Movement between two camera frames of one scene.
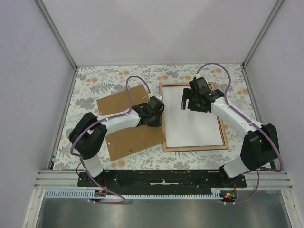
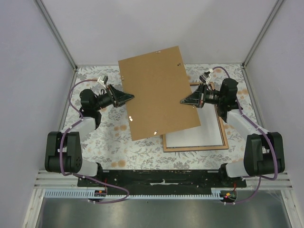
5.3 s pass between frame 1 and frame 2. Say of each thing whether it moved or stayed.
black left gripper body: moved
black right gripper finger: moved
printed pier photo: stayed
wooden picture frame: stayed
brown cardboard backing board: moved
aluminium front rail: stayed
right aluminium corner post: stayed
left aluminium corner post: stayed
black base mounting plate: stayed
